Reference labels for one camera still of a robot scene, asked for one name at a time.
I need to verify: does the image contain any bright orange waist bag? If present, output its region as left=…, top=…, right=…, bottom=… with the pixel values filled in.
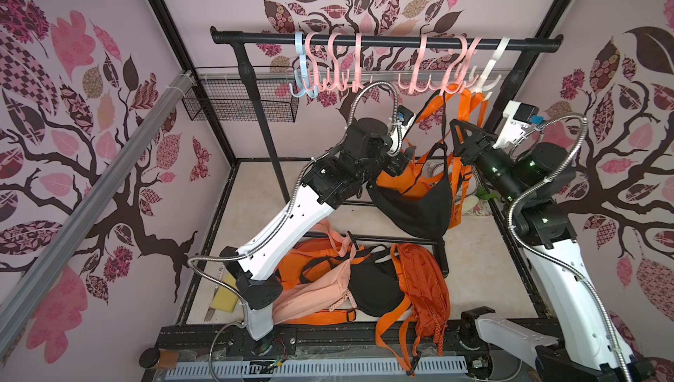
left=368, top=92, right=472, bottom=239

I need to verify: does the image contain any small black sling bag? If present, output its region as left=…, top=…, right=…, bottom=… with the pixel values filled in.
left=365, top=91, right=456, bottom=241

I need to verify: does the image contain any dark orange backpack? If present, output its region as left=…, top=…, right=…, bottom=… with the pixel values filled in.
left=375, top=243, right=451, bottom=376

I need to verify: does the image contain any black and orange bag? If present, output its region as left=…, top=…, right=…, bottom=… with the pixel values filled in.
left=295, top=244, right=404, bottom=317

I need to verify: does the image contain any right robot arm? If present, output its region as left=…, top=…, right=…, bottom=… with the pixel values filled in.
left=450, top=113, right=656, bottom=381

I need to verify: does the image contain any white multi-hook hanger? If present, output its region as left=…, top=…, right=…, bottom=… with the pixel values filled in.
left=466, top=37, right=510, bottom=98

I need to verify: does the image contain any pink multi-hook hanger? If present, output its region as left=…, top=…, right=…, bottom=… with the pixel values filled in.
left=351, top=33, right=364, bottom=93
left=398, top=35, right=431, bottom=96
left=439, top=35, right=468, bottom=95
left=305, top=32, right=336, bottom=92
left=321, top=32, right=350, bottom=92
left=459, top=36, right=483, bottom=91

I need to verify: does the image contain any light blue multi-hook hanger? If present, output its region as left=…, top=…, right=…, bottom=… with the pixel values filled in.
left=289, top=31, right=319, bottom=99

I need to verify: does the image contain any toy white radish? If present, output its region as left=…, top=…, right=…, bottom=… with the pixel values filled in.
left=462, top=186, right=498, bottom=215

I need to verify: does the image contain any right flexible metal conduit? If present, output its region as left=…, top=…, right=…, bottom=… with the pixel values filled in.
left=505, top=113, right=632, bottom=381

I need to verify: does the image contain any flexible metal conduit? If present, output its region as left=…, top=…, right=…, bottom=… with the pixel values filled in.
left=505, top=113, right=632, bottom=381
left=188, top=80, right=404, bottom=382

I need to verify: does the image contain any aluminium profile bar back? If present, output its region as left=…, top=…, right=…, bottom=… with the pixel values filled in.
left=196, top=66, right=512, bottom=83

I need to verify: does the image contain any aluminium profile bar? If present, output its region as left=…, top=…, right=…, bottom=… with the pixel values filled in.
left=1, top=71, right=195, bottom=354
left=196, top=66, right=512, bottom=83

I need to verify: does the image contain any black clothes rack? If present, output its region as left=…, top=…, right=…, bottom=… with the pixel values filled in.
left=210, top=26, right=564, bottom=278

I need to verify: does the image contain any yellow sponge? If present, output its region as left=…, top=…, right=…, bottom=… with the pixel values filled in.
left=210, top=271, right=239, bottom=313

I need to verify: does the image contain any left flexible metal conduit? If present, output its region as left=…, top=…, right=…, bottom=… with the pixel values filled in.
left=188, top=80, right=404, bottom=382

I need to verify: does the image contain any brown bottle left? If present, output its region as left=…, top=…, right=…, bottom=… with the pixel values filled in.
left=139, top=347, right=180, bottom=370

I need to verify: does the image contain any aluminium profile bar left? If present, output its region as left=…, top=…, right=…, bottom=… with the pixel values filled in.
left=1, top=71, right=195, bottom=354

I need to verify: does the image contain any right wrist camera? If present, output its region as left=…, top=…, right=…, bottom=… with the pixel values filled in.
left=493, top=100, right=544, bottom=149

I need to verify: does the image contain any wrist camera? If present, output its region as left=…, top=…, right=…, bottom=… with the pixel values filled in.
left=396, top=105, right=417, bottom=134
left=493, top=100, right=544, bottom=149

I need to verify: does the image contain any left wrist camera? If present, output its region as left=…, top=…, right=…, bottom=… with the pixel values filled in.
left=396, top=105, right=417, bottom=134

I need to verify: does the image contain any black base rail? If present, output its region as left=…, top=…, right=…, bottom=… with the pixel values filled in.
left=154, top=319, right=563, bottom=358

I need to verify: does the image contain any black wire basket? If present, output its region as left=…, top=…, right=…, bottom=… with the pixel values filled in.
left=181, top=66, right=299, bottom=123

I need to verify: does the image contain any white slotted cable duct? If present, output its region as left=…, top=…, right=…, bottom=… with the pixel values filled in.
left=164, top=356, right=470, bottom=381

